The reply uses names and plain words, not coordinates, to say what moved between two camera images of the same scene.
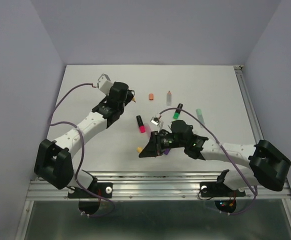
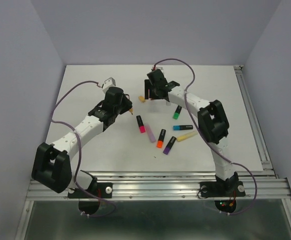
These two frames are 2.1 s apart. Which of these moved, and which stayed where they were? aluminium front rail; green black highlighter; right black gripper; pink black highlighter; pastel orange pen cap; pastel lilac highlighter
Moved: right black gripper; pastel orange pen cap
Stayed: green black highlighter; pastel lilac highlighter; aluminium front rail; pink black highlighter
